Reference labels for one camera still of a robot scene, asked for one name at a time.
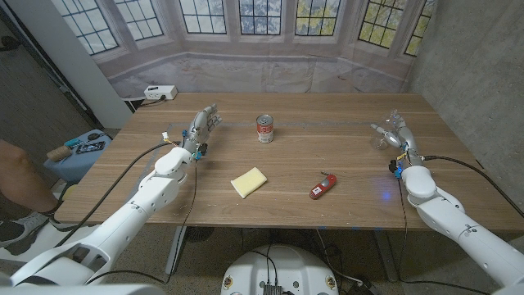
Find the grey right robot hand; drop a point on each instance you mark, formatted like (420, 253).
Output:
(409, 141)

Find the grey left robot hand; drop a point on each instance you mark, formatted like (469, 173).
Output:
(198, 129)

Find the clear plastic bottle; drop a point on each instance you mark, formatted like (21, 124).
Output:
(378, 142)

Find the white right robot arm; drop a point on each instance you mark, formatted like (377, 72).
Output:
(450, 217)

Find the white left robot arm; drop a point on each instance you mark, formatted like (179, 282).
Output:
(131, 217)

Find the red white soup can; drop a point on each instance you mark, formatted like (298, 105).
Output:
(265, 130)

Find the yellow sponge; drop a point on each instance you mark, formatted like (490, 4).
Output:
(249, 182)

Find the red lighter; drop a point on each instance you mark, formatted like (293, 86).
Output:
(323, 186)

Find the white power strip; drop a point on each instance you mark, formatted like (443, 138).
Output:
(159, 92)

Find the printed window backdrop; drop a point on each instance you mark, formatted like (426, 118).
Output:
(254, 73)

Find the grey table leg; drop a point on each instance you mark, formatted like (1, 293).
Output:
(176, 250)
(385, 254)

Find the teal small tool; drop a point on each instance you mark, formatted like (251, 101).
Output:
(73, 142)

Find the blue stool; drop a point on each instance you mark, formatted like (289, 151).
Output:
(69, 168)

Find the brown roll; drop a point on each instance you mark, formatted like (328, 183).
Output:
(58, 154)

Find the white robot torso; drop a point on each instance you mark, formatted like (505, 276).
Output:
(282, 270)

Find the person's bare leg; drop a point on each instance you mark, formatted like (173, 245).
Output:
(20, 176)

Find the white floor mat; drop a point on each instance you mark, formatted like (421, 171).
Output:
(41, 250)

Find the grey black sneaker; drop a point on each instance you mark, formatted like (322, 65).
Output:
(18, 233)

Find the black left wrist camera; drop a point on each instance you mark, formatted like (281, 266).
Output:
(201, 149)

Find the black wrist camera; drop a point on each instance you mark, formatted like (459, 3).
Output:
(201, 149)
(394, 167)

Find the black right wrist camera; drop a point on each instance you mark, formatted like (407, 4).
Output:
(394, 167)

